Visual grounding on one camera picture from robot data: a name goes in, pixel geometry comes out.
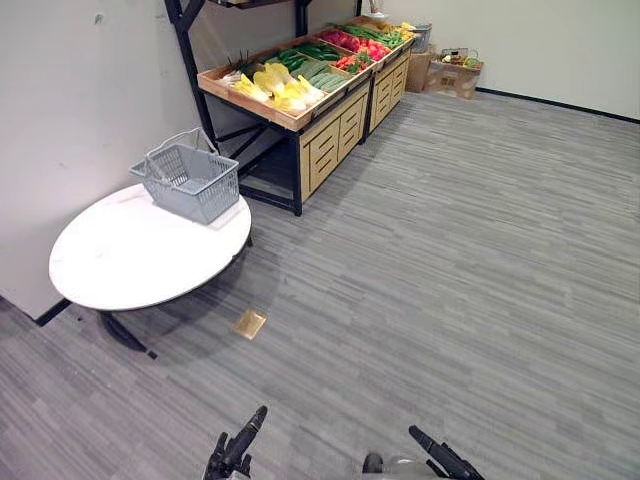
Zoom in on robot left black hand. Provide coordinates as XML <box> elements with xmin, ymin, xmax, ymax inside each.
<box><xmin>203</xmin><ymin>405</ymin><xmax>269</xmax><ymax>480</ymax></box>

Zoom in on robot right black hand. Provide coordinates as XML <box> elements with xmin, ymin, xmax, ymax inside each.
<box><xmin>408</xmin><ymin>425</ymin><xmax>486</xmax><ymax>480</ymax></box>

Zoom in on grey plastic shopping basket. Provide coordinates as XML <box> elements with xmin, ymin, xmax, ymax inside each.
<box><xmin>128</xmin><ymin>126</ymin><xmax>241</xmax><ymax>226</ymax></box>

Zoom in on yellow vegetable pile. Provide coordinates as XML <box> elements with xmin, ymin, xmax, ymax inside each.
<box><xmin>373</xmin><ymin>18</ymin><xmax>417</xmax><ymax>42</ymax></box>

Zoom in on robot silver body and foot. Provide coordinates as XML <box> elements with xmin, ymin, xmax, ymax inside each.
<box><xmin>361</xmin><ymin>452</ymin><xmax>437</xmax><ymax>480</ymax></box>

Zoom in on brass floor outlet plate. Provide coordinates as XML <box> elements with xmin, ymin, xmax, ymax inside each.
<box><xmin>231</xmin><ymin>309</ymin><xmax>268</xmax><ymax>342</ymax></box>

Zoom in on round white marble table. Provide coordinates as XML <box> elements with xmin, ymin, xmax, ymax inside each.
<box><xmin>48</xmin><ymin>182</ymin><xmax>253</xmax><ymax>362</ymax></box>

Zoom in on large wooden produce display stand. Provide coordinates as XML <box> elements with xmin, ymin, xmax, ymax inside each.
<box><xmin>196</xmin><ymin>34</ymin><xmax>375</xmax><ymax>217</ymax></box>

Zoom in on yellow napa cabbage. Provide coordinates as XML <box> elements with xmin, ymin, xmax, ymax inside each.
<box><xmin>231</xmin><ymin>73</ymin><xmax>274</xmax><ymax>104</ymax></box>
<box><xmin>272</xmin><ymin>93</ymin><xmax>309</xmax><ymax>113</ymax></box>
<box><xmin>284</xmin><ymin>74</ymin><xmax>327</xmax><ymax>107</ymax></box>
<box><xmin>252</xmin><ymin>62</ymin><xmax>297</xmax><ymax>97</ymax></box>

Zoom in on small wooden produce display stand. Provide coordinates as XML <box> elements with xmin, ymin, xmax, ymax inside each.
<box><xmin>319</xmin><ymin>14</ymin><xmax>417</xmax><ymax>137</ymax></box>

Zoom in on printed brown cardboard box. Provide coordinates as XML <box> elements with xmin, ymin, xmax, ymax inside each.
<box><xmin>423</xmin><ymin>59</ymin><xmax>485</xmax><ymax>102</ymax></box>

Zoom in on light green gourd pile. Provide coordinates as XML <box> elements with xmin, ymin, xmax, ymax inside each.
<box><xmin>293</xmin><ymin>59</ymin><xmax>350</xmax><ymax>94</ymax></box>

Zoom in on green scallion bunch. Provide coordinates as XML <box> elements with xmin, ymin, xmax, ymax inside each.
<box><xmin>218</xmin><ymin>48</ymin><xmax>267</xmax><ymax>85</ymax></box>

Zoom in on plain brown cardboard box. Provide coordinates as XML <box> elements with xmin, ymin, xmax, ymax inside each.
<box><xmin>404</xmin><ymin>49</ymin><xmax>437</xmax><ymax>94</ymax></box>

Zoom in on dark green cucumber pile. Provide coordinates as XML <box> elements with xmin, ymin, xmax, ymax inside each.
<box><xmin>263</xmin><ymin>46</ymin><xmax>310</xmax><ymax>72</ymax></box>

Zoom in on red tomato pile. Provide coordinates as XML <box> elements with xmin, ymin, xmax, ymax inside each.
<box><xmin>331</xmin><ymin>51</ymin><xmax>375</xmax><ymax>76</ymax></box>

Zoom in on red bell pepper pile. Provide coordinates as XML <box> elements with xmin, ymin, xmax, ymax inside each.
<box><xmin>319</xmin><ymin>28</ymin><xmax>392</xmax><ymax>59</ymax></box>

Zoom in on long green pepper pile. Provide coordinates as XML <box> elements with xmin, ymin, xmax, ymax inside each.
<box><xmin>326</xmin><ymin>21</ymin><xmax>406</xmax><ymax>50</ymax></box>

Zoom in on black metal rack frame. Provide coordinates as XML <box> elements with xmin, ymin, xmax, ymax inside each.
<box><xmin>163</xmin><ymin>0</ymin><xmax>365</xmax><ymax>217</ymax></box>

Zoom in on wire basket with produce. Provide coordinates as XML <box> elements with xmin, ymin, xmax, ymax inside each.
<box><xmin>438</xmin><ymin>46</ymin><xmax>485</xmax><ymax>72</ymax></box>

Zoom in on grey wire basket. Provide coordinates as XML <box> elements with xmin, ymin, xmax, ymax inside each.
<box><xmin>411</xmin><ymin>21</ymin><xmax>434</xmax><ymax>54</ymax></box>

